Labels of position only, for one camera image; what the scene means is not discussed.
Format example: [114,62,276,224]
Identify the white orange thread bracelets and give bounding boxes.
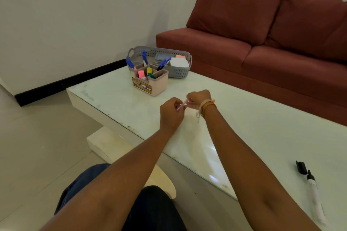
[196,99,217,123]

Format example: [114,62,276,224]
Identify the grey perforated plastic basket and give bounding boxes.
[126,46,193,79]

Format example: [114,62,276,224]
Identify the person's left forearm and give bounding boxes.
[39,128,177,231]

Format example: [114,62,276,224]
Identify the person's left hand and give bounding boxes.
[159,97,188,132]

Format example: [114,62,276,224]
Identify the black skirting board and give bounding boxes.
[15,59,128,107]

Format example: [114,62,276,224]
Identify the white lidded container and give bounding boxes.
[169,57,190,68]

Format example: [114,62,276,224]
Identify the white marker black tip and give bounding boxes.
[306,170,327,225]

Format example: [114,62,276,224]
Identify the grey-blue lidded square container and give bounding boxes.
[154,53,175,64]

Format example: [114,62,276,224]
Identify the black marker cap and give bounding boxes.
[295,161,308,175]

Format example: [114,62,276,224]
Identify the pink pen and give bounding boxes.
[176,99,190,111]

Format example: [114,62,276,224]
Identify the person's right hand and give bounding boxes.
[185,90,212,110]

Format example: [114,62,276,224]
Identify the dark blue jeans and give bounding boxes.
[54,164,188,231]

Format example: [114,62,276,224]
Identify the red fabric sofa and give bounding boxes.
[156,0,347,127]

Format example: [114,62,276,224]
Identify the white glass-top coffee table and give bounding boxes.
[66,66,347,231]

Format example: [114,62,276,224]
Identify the person's right forearm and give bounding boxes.
[203,105,322,231]

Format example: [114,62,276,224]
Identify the pink compartment pen organizer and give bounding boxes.
[131,63,169,96]

